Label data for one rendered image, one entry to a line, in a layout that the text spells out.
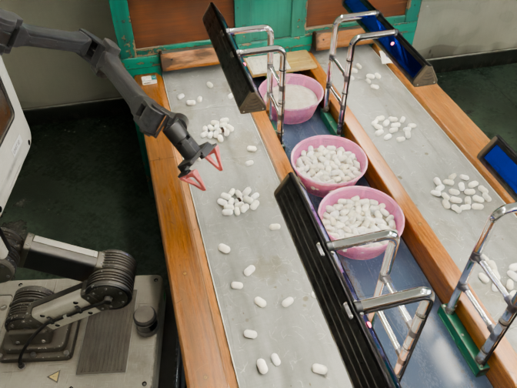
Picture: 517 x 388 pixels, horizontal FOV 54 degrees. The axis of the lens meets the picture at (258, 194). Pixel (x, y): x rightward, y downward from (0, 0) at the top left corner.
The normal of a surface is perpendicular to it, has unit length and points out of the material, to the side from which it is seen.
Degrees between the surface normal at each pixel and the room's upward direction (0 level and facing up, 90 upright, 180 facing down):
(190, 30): 90
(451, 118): 0
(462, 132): 0
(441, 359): 0
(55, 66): 90
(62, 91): 90
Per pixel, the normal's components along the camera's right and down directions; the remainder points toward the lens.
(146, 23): 0.26, 0.67
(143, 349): 0.01, -0.71
